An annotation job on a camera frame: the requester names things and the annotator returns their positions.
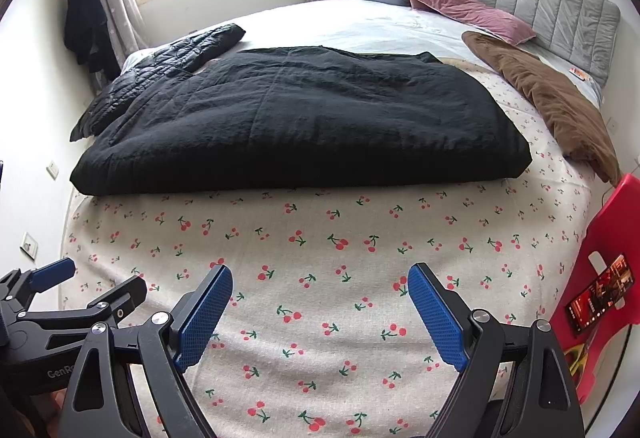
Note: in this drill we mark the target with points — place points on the cherry print blanket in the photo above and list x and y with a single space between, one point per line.
320 337

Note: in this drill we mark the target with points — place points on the red plastic stool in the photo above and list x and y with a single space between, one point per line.
613 231

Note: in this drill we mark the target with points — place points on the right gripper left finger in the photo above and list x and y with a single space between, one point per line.
101 400

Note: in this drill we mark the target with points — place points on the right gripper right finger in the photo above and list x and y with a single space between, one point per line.
512 381

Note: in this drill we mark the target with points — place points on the brown garment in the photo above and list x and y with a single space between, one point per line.
574 122

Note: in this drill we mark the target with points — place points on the black puffer jacket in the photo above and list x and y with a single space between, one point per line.
174 60

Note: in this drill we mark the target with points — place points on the white wall socket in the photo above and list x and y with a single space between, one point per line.
52 171

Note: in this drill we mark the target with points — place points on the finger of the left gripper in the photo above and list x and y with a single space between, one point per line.
24 285
118 303

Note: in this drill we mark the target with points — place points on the bed with grey sheet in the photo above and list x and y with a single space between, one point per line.
357 26

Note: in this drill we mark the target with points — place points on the pink velvet pillow front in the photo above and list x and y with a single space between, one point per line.
474 13

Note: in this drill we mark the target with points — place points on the small orange white packet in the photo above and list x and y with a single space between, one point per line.
581 74

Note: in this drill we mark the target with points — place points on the dark clothes hanging on wall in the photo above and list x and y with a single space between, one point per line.
86 36

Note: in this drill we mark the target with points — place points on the lower wall socket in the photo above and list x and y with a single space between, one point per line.
29 246

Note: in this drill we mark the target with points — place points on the large black quilted coat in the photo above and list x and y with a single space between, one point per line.
302 117

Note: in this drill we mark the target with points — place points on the smartphone with lit screen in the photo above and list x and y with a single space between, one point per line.
603 293

